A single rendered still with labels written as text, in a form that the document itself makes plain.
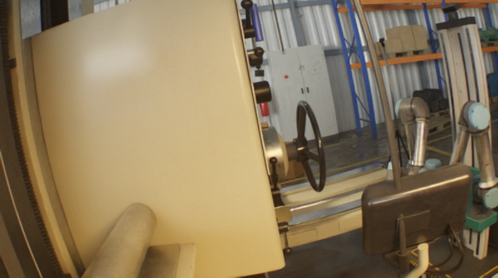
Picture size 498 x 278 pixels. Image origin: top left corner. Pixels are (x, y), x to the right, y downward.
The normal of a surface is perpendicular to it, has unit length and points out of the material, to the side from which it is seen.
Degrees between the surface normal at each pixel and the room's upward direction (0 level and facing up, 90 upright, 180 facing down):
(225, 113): 90
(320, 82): 90
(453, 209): 109
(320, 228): 90
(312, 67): 90
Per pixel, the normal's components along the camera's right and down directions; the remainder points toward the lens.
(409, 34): 0.15, 0.08
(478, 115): -0.25, 0.02
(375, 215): -0.07, 0.45
